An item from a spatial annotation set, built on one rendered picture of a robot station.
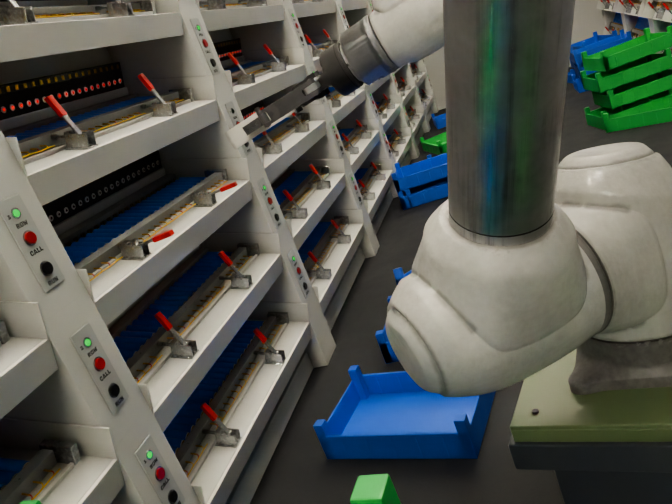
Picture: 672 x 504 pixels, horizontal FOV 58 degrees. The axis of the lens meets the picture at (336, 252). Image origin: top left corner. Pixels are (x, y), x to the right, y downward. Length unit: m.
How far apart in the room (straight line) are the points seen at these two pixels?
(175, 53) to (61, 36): 0.41
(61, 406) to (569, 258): 0.65
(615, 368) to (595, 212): 0.20
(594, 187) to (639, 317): 0.16
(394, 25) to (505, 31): 0.43
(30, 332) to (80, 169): 0.26
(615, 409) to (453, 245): 0.30
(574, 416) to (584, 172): 0.28
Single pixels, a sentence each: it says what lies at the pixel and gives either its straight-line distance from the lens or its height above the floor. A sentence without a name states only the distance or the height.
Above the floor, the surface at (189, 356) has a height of 0.32.
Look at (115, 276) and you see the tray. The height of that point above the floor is 0.51.
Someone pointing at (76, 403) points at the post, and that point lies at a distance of 0.88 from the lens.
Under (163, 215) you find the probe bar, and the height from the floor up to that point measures 0.54.
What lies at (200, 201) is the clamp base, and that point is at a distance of 1.25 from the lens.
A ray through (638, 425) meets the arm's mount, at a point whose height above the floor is 0.22.
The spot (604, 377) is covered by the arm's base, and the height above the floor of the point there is 0.24.
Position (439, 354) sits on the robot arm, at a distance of 0.61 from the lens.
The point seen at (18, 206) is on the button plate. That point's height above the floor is 0.66.
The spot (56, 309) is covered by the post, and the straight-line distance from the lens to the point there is 0.85.
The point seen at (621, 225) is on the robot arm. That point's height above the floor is 0.43.
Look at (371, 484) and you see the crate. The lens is 0.36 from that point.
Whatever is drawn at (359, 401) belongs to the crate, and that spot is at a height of 0.00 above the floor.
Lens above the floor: 0.70
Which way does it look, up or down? 17 degrees down
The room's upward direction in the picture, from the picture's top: 21 degrees counter-clockwise
